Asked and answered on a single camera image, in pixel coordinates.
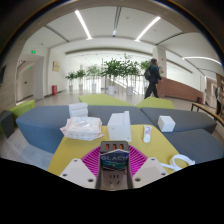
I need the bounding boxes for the framed wall picture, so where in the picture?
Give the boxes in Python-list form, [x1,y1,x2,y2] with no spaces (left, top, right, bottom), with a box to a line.
[52,60,62,73]

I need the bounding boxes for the white box with upright flap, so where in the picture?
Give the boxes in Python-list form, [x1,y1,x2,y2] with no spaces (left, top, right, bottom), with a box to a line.
[106,110,133,144]

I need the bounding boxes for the brown wooden counter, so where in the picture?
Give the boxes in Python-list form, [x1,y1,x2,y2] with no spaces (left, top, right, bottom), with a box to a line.
[157,76,205,103]

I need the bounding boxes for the flat white stacked box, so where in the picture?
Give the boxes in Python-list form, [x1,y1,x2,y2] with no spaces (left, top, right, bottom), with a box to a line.
[68,101,90,119]

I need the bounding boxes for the potted green plants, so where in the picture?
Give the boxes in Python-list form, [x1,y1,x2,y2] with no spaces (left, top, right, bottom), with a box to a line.
[64,54,155,97]

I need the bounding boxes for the long grey sofa seat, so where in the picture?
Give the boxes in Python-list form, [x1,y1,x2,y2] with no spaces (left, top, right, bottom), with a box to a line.
[15,105,154,155]

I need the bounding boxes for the dark grey seat block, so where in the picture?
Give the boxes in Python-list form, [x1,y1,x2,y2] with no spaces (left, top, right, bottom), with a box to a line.
[0,109,16,139]

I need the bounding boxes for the long green seat cushion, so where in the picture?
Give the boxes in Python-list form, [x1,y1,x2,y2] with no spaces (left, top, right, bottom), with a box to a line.
[77,93,135,107]

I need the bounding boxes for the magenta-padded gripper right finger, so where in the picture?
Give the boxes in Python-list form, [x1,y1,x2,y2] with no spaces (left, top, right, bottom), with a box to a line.
[126,144,169,190]

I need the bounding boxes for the small white cube box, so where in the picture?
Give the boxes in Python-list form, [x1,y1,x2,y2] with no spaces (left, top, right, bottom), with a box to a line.
[156,114,177,134]

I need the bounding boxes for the pink-white tissue pack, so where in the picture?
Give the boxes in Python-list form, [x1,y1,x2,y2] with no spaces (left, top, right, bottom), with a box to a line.
[59,116,105,142]

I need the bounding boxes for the large grey sofa seat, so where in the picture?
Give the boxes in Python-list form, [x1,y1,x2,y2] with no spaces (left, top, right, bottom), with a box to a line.
[162,128,224,165]

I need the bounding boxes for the white tube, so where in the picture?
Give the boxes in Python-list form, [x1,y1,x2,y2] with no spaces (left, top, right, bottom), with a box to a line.
[142,124,153,144]

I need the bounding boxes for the white power cable with plug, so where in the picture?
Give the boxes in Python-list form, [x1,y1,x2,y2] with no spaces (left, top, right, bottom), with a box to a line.
[160,153,197,173]

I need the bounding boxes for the long ceiling lights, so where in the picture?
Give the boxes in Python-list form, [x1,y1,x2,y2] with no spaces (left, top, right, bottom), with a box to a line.
[73,8,223,67]

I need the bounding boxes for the person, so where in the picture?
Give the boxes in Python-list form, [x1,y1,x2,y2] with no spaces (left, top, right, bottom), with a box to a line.
[143,57,164,100]

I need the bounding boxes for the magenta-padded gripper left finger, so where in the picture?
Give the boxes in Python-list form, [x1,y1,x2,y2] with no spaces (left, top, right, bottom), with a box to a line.
[59,148,103,191]

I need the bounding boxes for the wooden bench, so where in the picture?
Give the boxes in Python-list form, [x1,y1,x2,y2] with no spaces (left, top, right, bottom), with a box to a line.
[190,101,224,127]

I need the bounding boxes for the short green seat cushion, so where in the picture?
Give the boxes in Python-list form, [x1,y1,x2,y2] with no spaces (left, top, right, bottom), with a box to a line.
[135,96,175,110]

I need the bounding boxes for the green side seat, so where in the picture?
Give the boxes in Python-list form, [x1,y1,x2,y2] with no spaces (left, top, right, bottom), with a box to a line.
[7,99,36,119]

